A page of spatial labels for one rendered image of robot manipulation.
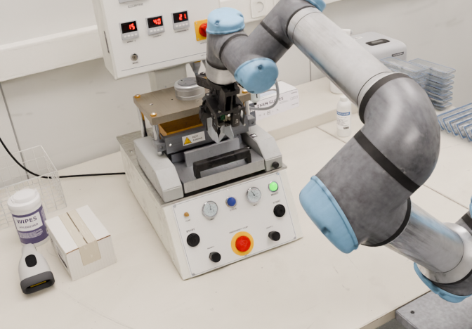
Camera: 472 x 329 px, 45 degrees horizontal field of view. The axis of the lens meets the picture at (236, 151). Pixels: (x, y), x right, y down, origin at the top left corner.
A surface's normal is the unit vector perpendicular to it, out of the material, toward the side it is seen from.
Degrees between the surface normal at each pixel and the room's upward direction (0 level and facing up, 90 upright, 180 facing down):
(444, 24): 90
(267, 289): 0
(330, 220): 70
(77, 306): 0
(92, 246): 88
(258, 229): 65
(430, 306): 0
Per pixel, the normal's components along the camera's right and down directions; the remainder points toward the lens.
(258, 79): 0.48, 0.65
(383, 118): -0.55, -0.53
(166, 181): 0.20, -0.42
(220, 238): 0.33, -0.03
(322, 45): -0.71, -0.33
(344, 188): -0.41, -0.07
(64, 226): -0.07, -0.89
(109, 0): 0.41, 0.38
